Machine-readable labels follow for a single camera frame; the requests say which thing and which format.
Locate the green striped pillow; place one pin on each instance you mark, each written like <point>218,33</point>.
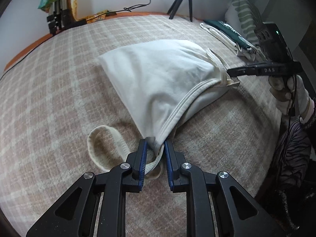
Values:
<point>244,17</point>

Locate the folded grey tripod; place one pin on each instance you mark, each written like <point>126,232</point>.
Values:
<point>59,23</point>

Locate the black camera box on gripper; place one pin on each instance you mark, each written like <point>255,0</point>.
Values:
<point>272,42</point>

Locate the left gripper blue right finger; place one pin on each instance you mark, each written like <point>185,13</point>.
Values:
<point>185,177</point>

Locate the beige plaid blanket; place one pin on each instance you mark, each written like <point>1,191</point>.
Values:
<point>53,99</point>

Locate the white camisole top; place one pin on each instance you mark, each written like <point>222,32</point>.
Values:
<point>163,84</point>

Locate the orange bed sheet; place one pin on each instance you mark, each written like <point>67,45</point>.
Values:
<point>18,57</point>

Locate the dark patterned sleeve forearm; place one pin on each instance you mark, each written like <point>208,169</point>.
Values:
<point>288,191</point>

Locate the folded white garment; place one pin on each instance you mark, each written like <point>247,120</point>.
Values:
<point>253,55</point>

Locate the right hand in white glove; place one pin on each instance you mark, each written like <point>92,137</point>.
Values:
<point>294,93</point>

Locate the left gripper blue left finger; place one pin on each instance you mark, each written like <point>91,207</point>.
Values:
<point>127,177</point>

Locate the folded dark green garment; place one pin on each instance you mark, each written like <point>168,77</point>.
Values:
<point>229,32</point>

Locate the black ring light tripod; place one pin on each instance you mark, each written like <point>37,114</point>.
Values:
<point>175,6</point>

